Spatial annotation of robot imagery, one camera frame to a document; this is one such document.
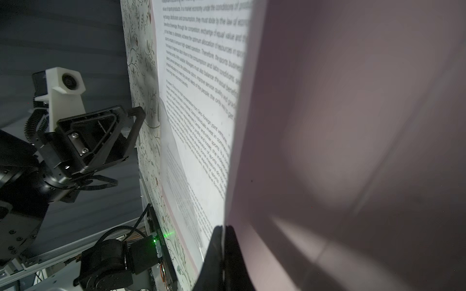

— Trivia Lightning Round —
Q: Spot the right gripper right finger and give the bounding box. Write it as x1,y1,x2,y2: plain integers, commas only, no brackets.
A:
224,226,255,291

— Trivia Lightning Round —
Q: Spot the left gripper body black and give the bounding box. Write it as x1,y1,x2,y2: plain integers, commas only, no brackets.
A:
34,105,146,189

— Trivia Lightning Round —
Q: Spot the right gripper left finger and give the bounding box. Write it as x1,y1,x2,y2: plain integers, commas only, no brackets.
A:
192,226,223,291

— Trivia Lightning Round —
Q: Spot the printed white paper sheet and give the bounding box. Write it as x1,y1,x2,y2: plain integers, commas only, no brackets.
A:
151,1,267,270

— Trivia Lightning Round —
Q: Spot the pink file folder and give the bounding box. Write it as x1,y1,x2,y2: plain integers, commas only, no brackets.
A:
229,1,466,291

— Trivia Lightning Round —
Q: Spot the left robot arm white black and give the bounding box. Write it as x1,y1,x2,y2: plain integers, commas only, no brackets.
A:
1,106,146,266

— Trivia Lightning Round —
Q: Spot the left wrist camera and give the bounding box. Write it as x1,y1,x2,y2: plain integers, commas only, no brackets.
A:
32,67,86,132

